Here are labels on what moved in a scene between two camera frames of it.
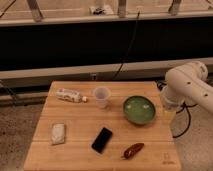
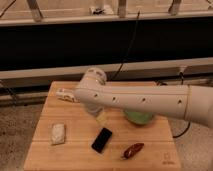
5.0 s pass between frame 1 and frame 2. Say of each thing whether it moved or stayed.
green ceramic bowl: stayed
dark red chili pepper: stayed
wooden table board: stayed
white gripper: moved
